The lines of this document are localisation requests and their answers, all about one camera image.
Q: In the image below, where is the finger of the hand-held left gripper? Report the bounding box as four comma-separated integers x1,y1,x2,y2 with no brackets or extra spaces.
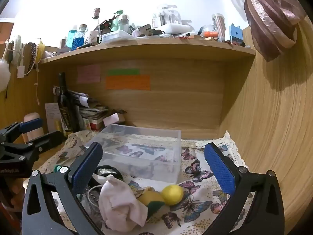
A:
0,130,65,163
0,118,44,144

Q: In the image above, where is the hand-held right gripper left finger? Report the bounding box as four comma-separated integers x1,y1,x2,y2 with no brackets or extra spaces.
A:
22,141,104,235

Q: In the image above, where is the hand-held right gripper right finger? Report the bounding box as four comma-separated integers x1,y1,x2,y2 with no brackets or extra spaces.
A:
204,142,285,235

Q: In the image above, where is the beige cylindrical container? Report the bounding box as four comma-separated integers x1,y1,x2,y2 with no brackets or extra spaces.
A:
23,113,44,143

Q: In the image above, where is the black round pouch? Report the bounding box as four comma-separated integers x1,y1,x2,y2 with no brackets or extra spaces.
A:
90,165,124,189

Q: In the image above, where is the white paper card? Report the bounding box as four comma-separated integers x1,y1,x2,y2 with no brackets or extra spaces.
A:
45,103,61,133

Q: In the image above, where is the clear plastic wrapper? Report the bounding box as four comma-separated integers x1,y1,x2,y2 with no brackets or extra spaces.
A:
81,185,103,217

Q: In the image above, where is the dark wine bottle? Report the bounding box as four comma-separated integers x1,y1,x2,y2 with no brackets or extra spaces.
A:
58,72,74,137

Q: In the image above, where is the butterfly printed lace cloth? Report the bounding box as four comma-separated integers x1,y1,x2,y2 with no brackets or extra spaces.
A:
37,130,252,235

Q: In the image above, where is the white crumpled cloth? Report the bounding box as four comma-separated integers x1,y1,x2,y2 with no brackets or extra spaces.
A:
99,177,148,233

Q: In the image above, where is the stack of magazines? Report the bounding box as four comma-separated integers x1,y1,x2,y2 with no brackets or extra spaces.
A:
67,90,110,131

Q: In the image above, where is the yellow lemon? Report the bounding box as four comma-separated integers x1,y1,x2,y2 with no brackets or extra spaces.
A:
161,185,184,206

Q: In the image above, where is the small white box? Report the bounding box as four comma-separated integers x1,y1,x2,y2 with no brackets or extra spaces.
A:
103,114,126,127

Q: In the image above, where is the white fluffy pompom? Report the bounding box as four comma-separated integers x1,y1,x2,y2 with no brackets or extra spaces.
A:
0,59,11,91

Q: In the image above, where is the clear plastic storage box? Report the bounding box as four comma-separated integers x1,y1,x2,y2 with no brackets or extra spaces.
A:
84,124,182,184

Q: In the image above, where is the yellow and green sponge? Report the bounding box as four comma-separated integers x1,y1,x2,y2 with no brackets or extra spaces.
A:
136,188,167,223

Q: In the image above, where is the yellow hanging charm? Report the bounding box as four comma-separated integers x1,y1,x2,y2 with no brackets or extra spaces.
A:
37,42,46,61

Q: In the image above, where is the pink sticky note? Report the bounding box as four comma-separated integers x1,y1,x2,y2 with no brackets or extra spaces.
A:
77,65,101,83

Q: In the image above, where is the blue liquid bottle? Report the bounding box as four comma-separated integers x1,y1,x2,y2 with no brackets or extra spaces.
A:
67,29,79,51

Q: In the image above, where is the orange sticky note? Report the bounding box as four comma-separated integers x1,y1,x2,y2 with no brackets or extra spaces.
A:
106,75,151,90

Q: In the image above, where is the green sticky note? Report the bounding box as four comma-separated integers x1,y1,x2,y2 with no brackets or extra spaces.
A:
108,69,140,76

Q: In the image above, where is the glass jar of blue beads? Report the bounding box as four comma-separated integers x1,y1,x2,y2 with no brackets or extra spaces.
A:
73,24,89,48

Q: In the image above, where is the white plastic tray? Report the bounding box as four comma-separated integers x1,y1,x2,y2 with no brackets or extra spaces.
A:
101,31,135,43

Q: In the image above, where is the green pump bottle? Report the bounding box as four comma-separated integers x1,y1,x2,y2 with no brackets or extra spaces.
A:
111,10,126,32

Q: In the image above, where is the small blue box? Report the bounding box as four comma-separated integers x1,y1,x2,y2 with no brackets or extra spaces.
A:
229,24,244,45

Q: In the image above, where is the wooden shelf board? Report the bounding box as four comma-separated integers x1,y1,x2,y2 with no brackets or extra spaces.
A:
39,37,256,65

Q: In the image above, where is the clear glass bowl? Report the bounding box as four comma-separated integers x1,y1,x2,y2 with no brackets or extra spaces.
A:
199,25,216,37

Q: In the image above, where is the glass jar of copper sticks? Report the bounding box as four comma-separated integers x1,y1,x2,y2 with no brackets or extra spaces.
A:
211,13,227,42

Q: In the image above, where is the flat white box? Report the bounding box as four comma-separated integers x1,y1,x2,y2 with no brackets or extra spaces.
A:
163,24,193,34

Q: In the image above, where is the brown tied curtain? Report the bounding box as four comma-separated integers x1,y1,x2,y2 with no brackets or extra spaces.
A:
244,0,306,63

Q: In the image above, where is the clear brush organizer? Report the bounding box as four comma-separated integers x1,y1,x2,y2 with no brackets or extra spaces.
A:
152,5,182,28

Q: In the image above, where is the black patterned lanyard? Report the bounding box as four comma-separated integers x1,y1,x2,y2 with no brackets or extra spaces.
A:
24,43,38,76

